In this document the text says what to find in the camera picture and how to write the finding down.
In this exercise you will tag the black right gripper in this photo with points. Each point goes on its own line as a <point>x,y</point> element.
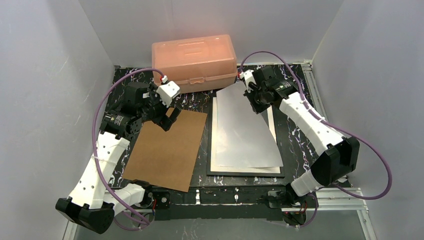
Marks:
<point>254,98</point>

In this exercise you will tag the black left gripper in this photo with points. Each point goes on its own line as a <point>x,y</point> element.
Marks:
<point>162,112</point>

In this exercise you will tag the black picture frame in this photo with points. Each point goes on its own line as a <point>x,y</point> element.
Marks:
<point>245,175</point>

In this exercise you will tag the cat photo print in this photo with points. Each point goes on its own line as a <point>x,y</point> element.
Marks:
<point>245,132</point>

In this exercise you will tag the white mat board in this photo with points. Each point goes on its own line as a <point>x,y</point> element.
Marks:
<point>215,159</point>

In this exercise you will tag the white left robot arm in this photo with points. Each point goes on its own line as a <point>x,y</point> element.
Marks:
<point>90,204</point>

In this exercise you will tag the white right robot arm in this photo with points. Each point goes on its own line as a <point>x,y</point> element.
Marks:
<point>337,154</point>

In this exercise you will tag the brown cardboard backing board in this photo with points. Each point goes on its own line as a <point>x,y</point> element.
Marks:
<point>167,158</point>

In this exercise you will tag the pink plastic storage box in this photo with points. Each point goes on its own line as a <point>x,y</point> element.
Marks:
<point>197,64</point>

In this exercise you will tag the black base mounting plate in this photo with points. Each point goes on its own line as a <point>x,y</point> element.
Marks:
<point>225,202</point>

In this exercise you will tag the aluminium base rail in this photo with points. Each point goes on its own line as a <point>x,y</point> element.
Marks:
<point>338,217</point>

